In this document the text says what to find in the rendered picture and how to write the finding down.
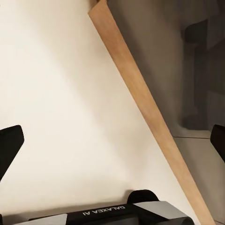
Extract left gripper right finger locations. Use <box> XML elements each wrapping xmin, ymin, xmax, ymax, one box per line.
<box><xmin>210</xmin><ymin>124</ymin><xmax>225</xmax><ymax>162</ymax></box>

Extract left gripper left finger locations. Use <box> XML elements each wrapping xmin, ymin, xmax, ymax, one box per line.
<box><xmin>0</xmin><ymin>125</ymin><xmax>24</xmax><ymax>181</ymax></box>

